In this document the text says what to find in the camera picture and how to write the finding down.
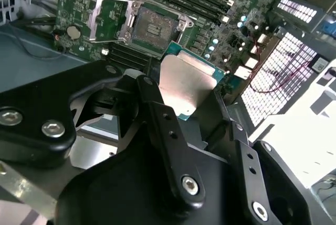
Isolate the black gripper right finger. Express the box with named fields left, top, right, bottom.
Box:
left=195, top=88, right=325, bottom=225

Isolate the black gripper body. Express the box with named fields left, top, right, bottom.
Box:
left=55, top=122, right=246, bottom=225

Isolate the metal socket cover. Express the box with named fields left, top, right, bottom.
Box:
left=88, top=0, right=137, bottom=45

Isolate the silver CPU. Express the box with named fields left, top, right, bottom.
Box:
left=159, top=40, right=227, bottom=121

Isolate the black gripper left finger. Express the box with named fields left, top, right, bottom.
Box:
left=0, top=59, right=206, bottom=210

